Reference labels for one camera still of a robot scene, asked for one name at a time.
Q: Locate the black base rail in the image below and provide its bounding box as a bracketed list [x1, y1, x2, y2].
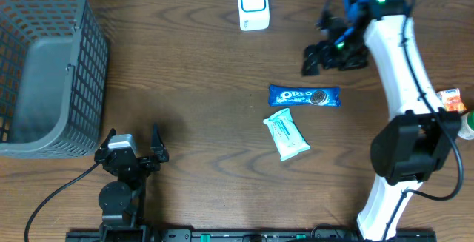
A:
[65, 227, 438, 242]

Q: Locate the dark grey plastic basket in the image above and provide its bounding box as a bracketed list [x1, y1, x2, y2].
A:
[1, 0, 109, 158]

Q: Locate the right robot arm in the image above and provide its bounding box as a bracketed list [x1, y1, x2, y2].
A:
[301, 0, 461, 241]

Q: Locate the orange snack packet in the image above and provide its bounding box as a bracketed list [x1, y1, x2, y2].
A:
[436, 88, 467, 113]

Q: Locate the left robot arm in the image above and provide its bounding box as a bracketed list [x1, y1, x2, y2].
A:
[94, 124, 169, 242]

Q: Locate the white barcode scanner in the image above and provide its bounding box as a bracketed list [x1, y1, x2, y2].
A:
[238, 0, 270, 31]

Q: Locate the mint green wipes pack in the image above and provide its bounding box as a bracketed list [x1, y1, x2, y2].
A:
[263, 108, 311, 161]

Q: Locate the green lidded jar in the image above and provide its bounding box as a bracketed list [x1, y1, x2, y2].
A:
[458, 111, 474, 141]

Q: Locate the blue Oreo cookie pack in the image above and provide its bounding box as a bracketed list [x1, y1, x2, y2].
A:
[268, 85, 341, 107]

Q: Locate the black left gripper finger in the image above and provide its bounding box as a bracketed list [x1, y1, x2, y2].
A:
[150, 124, 167, 155]
[97, 128, 116, 152]

